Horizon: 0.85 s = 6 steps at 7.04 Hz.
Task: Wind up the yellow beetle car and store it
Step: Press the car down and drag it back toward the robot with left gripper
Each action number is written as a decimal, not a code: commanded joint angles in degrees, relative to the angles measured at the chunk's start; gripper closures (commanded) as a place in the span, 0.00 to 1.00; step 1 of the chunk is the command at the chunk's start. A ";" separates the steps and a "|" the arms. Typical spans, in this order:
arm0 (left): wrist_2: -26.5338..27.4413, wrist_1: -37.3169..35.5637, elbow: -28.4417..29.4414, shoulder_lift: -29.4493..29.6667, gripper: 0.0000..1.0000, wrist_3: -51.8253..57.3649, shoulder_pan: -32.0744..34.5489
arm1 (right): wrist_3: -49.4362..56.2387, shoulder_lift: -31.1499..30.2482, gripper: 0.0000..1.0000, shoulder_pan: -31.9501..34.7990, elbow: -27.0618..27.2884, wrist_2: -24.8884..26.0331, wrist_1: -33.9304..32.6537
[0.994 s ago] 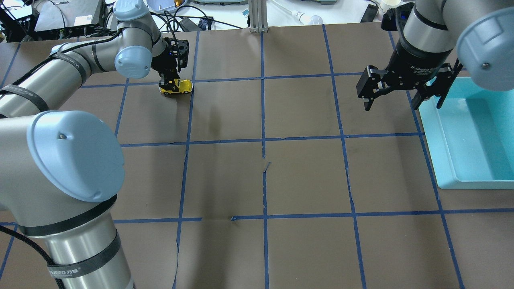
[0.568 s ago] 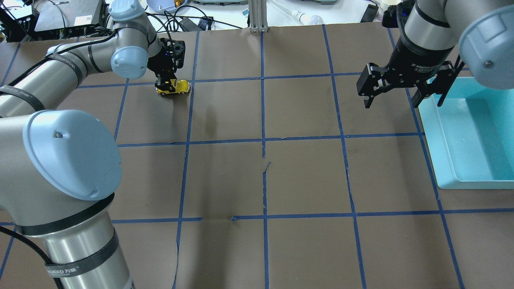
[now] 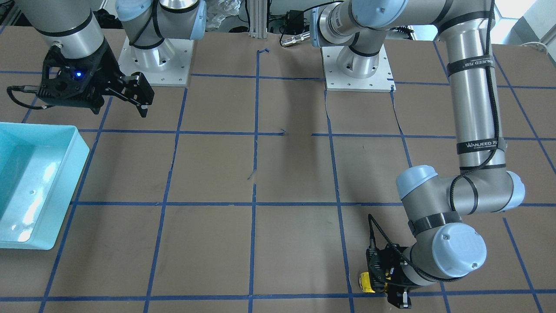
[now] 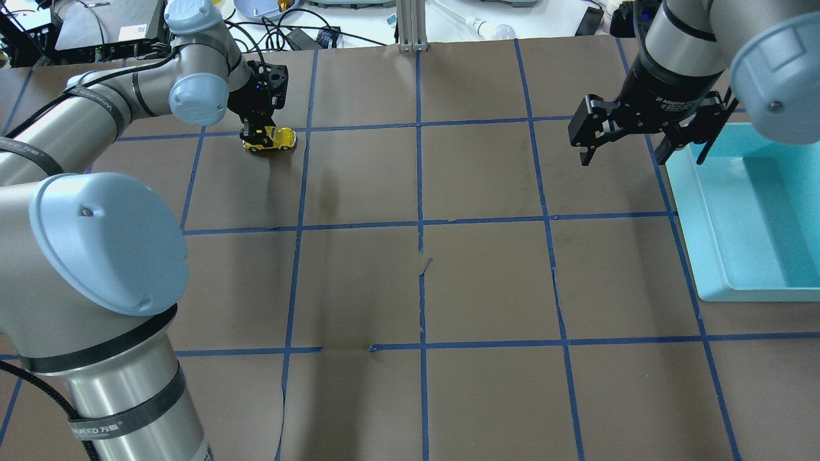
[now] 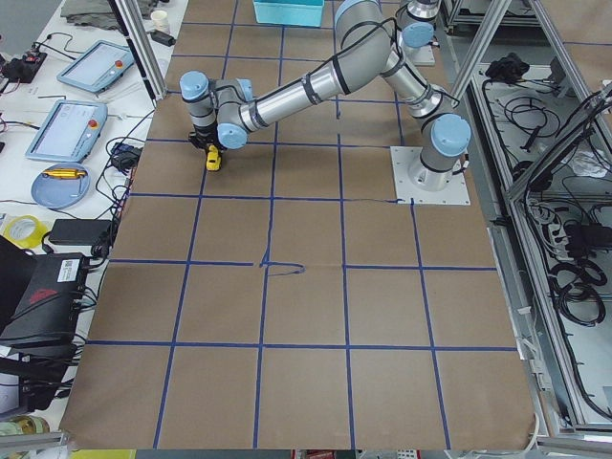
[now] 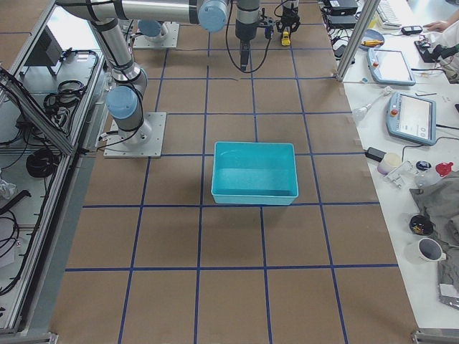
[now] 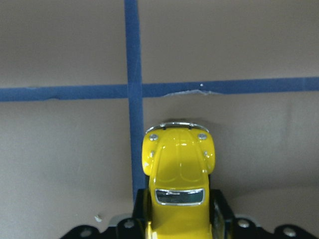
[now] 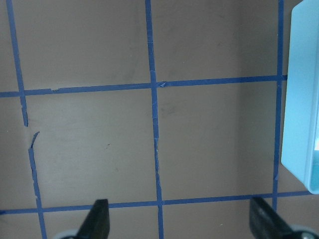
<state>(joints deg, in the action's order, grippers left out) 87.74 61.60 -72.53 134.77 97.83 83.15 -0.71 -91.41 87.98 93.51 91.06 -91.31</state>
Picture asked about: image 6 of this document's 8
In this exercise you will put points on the white grey mug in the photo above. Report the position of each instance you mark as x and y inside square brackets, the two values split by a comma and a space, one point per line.
[423, 251]

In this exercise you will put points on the person's hand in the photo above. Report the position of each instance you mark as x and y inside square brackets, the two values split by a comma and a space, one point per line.
[436, 26]

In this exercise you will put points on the teach pendant tablet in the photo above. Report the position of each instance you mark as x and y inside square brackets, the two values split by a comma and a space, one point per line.
[412, 118]
[389, 67]

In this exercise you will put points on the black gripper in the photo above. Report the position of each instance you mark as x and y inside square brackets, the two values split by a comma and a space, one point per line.
[289, 16]

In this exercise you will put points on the white purple cup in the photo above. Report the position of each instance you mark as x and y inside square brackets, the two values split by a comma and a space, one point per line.
[389, 162]

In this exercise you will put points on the turquoise plastic bin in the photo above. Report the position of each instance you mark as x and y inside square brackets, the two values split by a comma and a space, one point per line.
[254, 173]

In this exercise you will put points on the far teach pendant tablet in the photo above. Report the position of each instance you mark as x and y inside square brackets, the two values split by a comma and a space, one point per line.
[389, 67]

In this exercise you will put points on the black power adapter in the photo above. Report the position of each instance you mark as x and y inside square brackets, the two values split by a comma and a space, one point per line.
[374, 154]

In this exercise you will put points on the aluminium frame post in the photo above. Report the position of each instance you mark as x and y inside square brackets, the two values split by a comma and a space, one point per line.
[367, 13]

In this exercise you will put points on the small black bowl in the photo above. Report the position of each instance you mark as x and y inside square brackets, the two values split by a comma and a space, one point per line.
[421, 225]

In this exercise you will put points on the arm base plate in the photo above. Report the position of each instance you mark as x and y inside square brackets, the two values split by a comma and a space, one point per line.
[156, 35]
[147, 142]

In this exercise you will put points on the grey cloth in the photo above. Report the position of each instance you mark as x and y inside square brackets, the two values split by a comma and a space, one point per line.
[439, 202]

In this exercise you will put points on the yellow toy beetle car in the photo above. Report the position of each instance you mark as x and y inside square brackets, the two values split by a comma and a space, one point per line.
[285, 39]

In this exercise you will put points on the blue plate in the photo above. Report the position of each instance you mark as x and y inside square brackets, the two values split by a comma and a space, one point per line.
[371, 39]

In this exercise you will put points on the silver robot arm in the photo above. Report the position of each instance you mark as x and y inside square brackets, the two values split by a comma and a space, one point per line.
[213, 16]
[103, 17]

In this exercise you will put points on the near teach pendant tablet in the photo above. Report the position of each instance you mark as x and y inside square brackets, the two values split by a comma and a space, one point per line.
[412, 118]

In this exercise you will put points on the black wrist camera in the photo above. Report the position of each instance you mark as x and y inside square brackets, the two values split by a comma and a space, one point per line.
[267, 23]

